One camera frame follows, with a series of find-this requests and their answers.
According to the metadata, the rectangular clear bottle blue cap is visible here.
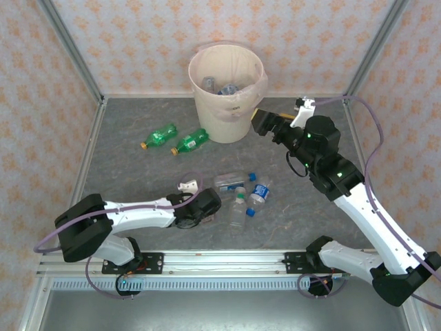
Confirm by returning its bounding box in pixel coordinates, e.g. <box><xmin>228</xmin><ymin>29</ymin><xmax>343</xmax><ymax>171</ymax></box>
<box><xmin>212</xmin><ymin>171</ymin><xmax>258</xmax><ymax>193</ymax></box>

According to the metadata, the grey slotted cable duct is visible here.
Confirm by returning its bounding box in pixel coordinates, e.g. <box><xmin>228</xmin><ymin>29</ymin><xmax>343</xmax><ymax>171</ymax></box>
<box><xmin>50</xmin><ymin>277</ymin><xmax>334</xmax><ymax>292</ymax></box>

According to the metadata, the aluminium rail below wall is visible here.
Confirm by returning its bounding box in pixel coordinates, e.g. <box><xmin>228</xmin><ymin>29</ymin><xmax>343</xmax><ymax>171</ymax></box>
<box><xmin>102</xmin><ymin>91</ymin><xmax>346</xmax><ymax>101</ymax></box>

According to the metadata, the black round cable hub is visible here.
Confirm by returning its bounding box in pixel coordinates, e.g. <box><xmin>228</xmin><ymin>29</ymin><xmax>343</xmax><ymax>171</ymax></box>
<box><xmin>115</xmin><ymin>274</ymin><xmax>142</xmax><ymax>297</ymax></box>
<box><xmin>306</xmin><ymin>274</ymin><xmax>334</xmax><ymax>297</ymax></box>

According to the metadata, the clear bottle green neck ring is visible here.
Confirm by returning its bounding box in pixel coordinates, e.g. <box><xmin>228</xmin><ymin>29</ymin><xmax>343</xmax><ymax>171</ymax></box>
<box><xmin>227</xmin><ymin>188</ymin><xmax>249</xmax><ymax>230</ymax></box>

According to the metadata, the aluminium corner post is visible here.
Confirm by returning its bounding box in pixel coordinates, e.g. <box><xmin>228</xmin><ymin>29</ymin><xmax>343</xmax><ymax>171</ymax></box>
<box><xmin>342</xmin><ymin>0</ymin><xmax>411</xmax><ymax>104</ymax></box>
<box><xmin>36</xmin><ymin>0</ymin><xmax>106</xmax><ymax>104</ymax></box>

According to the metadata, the green bottle yellow cap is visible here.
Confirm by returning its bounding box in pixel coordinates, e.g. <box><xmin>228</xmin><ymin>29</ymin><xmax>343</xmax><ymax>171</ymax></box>
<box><xmin>140</xmin><ymin>123</ymin><xmax>178</xmax><ymax>150</ymax></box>
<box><xmin>170</xmin><ymin>128</ymin><xmax>210</xmax><ymax>157</ymax></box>

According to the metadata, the aluminium side rail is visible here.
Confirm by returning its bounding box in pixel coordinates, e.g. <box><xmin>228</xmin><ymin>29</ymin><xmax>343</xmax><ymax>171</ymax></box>
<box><xmin>54</xmin><ymin>98</ymin><xmax>108</xmax><ymax>250</ymax></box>
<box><xmin>342</xmin><ymin>97</ymin><xmax>383</xmax><ymax>214</ymax></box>

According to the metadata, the grey metal shelf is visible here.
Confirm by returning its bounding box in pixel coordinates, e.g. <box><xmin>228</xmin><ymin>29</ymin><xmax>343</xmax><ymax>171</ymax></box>
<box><xmin>19</xmin><ymin>275</ymin><xmax>427</xmax><ymax>331</ymax></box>

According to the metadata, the cream plastic bin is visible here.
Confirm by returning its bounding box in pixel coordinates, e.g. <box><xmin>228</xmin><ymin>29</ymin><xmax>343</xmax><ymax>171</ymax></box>
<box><xmin>188</xmin><ymin>43</ymin><xmax>269</xmax><ymax>144</ymax></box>

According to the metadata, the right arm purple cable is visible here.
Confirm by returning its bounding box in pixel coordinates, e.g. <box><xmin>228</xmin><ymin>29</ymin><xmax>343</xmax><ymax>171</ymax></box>
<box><xmin>296</xmin><ymin>94</ymin><xmax>441</xmax><ymax>310</ymax></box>

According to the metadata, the clear bottle blue logo label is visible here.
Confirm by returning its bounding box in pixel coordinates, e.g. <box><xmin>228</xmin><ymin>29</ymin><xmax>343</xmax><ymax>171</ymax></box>
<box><xmin>245</xmin><ymin>175</ymin><xmax>271</xmax><ymax>217</ymax></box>

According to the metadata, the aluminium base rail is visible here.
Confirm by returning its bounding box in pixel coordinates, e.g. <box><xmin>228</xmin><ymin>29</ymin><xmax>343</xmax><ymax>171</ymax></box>
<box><xmin>36</xmin><ymin>250</ymin><xmax>390</xmax><ymax>277</ymax></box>

